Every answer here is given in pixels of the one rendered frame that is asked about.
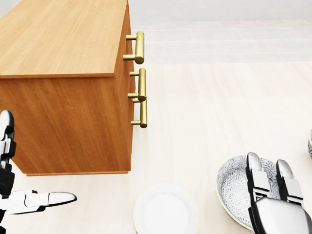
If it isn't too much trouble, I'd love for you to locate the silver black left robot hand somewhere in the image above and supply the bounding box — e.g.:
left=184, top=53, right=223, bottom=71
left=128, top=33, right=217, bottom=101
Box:
left=0, top=109, right=78, bottom=234

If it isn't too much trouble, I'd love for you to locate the brass drawer handle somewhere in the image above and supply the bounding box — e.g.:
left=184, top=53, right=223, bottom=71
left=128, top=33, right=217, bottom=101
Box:
left=131, top=96, right=148, bottom=129
left=127, top=68, right=147, bottom=102
left=122, top=31, right=145, bottom=65

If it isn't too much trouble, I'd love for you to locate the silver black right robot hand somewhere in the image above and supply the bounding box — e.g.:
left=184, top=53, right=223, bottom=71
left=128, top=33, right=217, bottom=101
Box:
left=245, top=152, right=312, bottom=234

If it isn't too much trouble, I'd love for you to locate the wooden cabinet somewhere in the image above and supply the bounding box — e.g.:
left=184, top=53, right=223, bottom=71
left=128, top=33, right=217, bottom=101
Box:
left=0, top=0, right=136, bottom=176

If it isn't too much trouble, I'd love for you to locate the white plate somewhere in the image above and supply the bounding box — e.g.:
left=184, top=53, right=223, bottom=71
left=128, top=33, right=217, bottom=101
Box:
left=133, top=183, right=200, bottom=234

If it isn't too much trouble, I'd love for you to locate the grey patterned bowl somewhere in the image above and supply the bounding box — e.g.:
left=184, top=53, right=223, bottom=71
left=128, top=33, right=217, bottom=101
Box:
left=307, top=128, right=312, bottom=159
left=215, top=155, right=281, bottom=232

